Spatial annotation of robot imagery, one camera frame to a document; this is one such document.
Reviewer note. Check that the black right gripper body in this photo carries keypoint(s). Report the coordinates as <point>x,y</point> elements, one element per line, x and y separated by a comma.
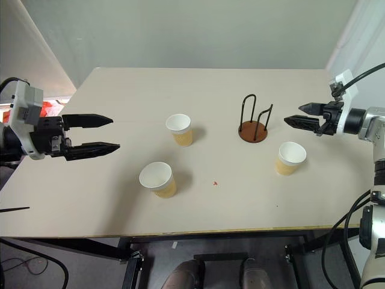
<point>331,119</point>

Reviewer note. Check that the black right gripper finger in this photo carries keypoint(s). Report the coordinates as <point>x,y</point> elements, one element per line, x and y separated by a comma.
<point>302,123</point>
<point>311,108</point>

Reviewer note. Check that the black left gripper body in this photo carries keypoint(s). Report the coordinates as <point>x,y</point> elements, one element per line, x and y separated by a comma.
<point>48,134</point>

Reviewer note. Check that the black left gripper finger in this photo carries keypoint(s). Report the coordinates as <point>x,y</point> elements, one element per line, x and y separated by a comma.
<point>90,120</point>
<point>93,149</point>

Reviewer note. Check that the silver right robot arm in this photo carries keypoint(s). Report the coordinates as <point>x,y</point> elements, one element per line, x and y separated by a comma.
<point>371,122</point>

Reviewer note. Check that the tan ribbed paper cup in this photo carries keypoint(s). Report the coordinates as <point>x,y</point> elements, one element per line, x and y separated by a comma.
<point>289,159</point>
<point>180,129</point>
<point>158,180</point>

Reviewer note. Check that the orange red plastic bag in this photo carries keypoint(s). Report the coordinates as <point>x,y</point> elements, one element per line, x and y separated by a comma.
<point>49,108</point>

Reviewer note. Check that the thin black stick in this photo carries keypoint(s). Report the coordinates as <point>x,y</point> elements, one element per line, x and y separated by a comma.
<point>15,209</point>

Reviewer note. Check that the white tape scrap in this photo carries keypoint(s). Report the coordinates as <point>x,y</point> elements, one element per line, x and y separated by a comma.
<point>174,244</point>

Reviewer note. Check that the dark rounded shape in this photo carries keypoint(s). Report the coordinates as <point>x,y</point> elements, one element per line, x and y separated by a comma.
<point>186,275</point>
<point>255,274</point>

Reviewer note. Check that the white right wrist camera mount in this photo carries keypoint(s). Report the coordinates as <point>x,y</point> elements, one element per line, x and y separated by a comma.
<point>349,90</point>

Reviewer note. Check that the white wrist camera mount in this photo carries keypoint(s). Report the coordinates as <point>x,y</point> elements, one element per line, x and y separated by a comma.
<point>26,105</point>
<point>349,90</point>

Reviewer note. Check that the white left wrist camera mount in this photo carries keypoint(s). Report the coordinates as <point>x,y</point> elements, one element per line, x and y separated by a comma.
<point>26,105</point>

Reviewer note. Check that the black metal table frame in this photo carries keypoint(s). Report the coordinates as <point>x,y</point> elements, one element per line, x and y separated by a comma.
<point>90,247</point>

